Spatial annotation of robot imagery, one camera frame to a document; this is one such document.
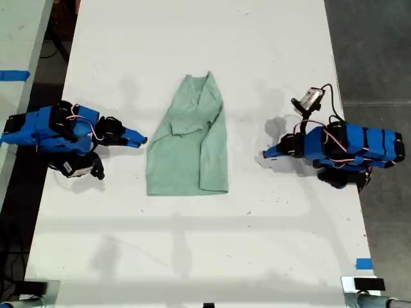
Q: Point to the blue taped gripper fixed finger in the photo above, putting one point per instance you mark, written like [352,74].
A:
[136,136]
[273,150]

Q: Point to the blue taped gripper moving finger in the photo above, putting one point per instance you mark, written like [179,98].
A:
[132,143]
[274,156]

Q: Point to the pale green T-shirt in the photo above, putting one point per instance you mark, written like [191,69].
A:
[186,154]

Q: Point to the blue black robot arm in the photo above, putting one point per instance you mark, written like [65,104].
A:
[45,131]
[356,146]

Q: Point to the long blue tape strip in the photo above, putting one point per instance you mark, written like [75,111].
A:
[14,75]

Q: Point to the pale side table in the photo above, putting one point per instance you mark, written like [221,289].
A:
[19,32]

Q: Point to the short blue tape piece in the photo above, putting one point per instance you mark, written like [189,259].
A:
[364,263]

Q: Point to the small black box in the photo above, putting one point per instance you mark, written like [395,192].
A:
[369,284]
[32,286]

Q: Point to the tiny black block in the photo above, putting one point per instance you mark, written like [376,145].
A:
[208,305]

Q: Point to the grey metal tube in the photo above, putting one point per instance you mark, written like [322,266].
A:
[372,301]
[19,303]

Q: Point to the black camera box grey face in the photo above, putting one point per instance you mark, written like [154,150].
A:
[309,97]

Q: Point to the black camera box white label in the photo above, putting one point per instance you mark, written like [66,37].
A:
[77,168]

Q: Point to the white metal bracket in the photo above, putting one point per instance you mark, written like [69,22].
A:
[347,284]

